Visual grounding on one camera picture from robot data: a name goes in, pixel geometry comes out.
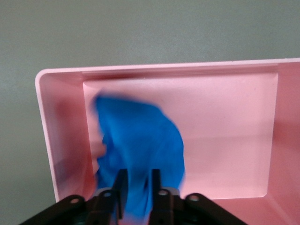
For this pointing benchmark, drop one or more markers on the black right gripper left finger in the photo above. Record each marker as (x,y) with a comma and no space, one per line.
(122,182)

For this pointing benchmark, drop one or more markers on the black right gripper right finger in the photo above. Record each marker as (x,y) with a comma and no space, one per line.
(155,185)

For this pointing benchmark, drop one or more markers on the pink plastic bin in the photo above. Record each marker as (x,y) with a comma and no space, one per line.
(222,129)

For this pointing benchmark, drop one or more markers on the blue glove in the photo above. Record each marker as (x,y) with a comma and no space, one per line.
(140,136)

